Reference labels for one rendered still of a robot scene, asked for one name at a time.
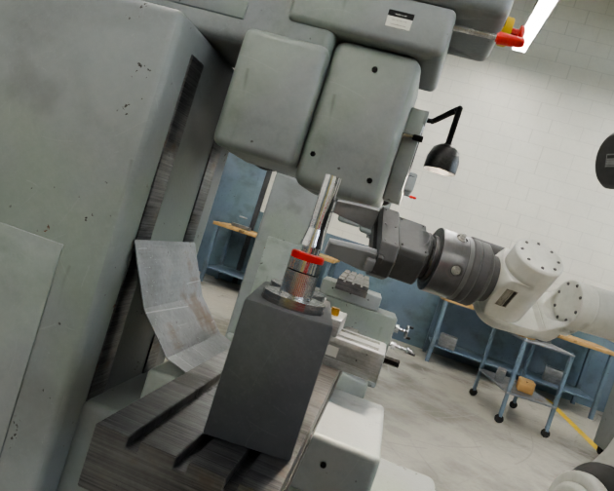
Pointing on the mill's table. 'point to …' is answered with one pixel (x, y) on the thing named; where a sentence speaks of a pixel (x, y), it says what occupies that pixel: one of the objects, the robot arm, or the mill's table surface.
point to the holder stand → (270, 370)
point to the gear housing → (386, 28)
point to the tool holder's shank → (313, 241)
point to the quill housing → (359, 122)
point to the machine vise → (356, 355)
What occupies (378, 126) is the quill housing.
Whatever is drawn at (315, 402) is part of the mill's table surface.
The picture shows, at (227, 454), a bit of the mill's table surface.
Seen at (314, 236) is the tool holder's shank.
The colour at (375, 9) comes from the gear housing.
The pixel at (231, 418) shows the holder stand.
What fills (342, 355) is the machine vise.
